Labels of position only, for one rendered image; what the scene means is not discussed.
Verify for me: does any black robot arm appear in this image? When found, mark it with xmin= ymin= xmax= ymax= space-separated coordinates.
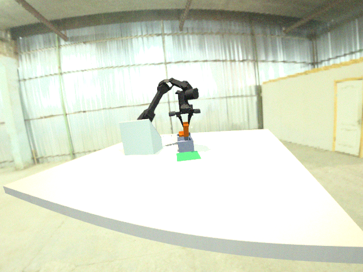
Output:
xmin=137 ymin=78 xmax=199 ymax=122

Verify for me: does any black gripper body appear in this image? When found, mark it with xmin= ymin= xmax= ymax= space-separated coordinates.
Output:
xmin=168 ymin=100 xmax=201 ymax=116

